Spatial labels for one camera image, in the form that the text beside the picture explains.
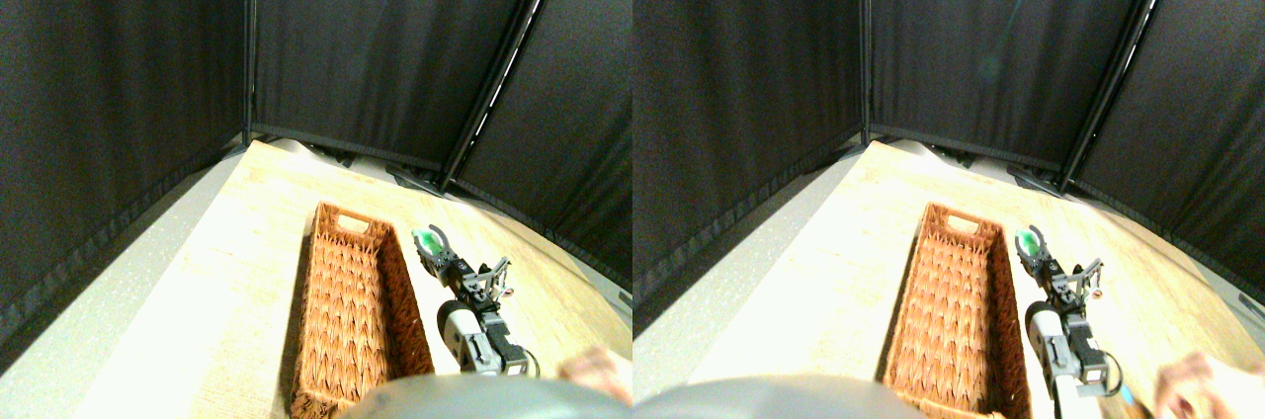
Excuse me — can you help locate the person's hand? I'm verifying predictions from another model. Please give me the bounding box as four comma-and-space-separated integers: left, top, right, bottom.
555, 344, 633, 407
1153, 350, 1265, 419

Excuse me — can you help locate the curtain stand foot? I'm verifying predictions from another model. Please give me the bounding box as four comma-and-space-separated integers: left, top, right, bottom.
914, 140, 974, 165
295, 139, 359, 166
1003, 166, 1063, 197
385, 166, 448, 199

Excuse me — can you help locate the brown wicker basket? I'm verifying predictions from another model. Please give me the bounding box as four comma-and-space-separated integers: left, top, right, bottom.
883, 203, 1035, 419
290, 203, 437, 419

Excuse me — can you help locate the curtain stand pole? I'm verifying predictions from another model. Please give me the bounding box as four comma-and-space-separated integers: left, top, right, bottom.
439, 0, 571, 191
1055, 0, 1184, 193
241, 0, 261, 149
856, 0, 875, 145

